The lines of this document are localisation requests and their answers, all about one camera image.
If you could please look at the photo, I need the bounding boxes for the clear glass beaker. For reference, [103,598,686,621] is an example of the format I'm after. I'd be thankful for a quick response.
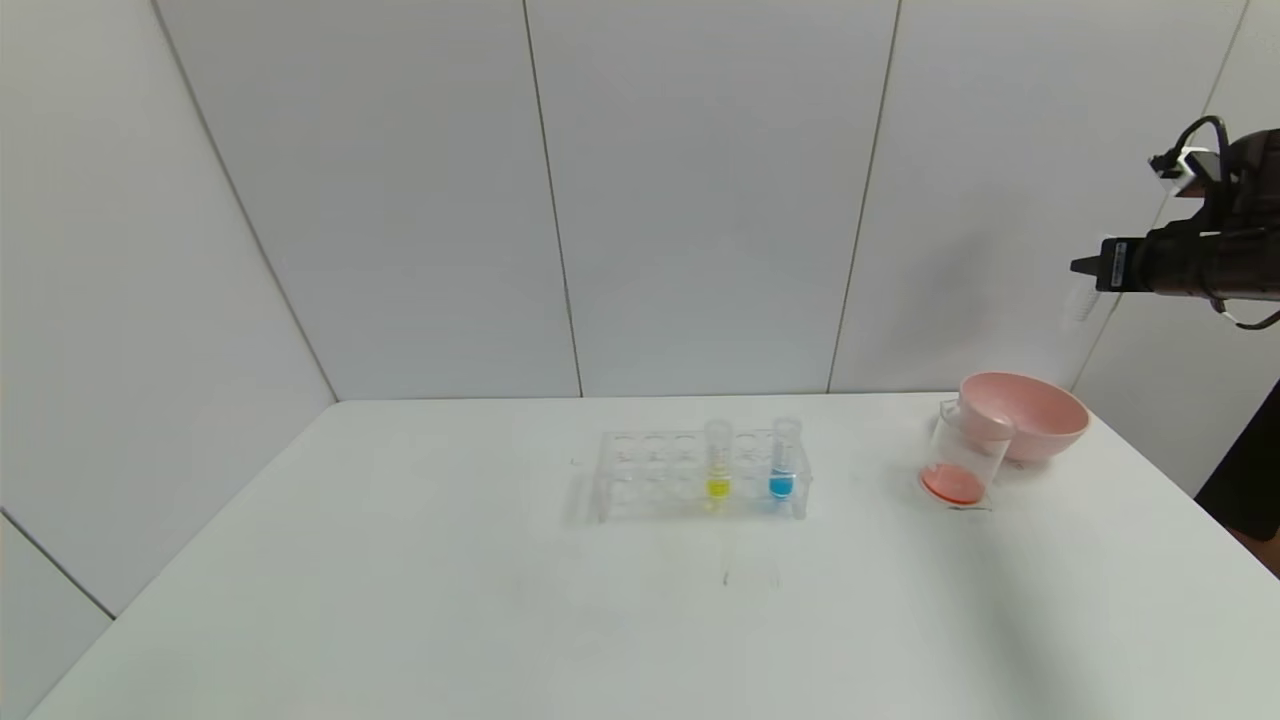
[919,400,1014,512]

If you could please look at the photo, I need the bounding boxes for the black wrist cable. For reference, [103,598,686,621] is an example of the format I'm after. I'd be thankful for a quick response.
[1208,294,1280,332]

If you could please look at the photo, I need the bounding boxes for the black camera cable loop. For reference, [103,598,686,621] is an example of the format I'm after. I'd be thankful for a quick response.
[1150,115,1234,186]

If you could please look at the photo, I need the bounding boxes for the yellow pigment test tube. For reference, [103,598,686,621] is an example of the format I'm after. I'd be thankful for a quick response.
[703,420,735,502]

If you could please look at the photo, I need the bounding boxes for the pink bowl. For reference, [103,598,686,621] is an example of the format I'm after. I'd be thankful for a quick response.
[957,373,1089,465]

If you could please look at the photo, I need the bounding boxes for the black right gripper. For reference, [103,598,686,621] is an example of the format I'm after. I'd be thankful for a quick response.
[1069,227,1214,299]

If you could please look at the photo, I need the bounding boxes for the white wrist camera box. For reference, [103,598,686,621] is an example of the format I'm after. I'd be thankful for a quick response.
[1150,145,1227,201]

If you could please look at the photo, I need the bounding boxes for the clear acrylic test tube rack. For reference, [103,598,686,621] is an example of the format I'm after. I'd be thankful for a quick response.
[590,428,813,524]

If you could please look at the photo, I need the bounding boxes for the dark furniture beside table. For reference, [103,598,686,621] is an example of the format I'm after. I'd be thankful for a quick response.
[1193,378,1280,547]

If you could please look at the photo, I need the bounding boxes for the blue pigment test tube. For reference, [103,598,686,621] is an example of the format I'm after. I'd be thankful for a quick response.
[767,418,803,502]

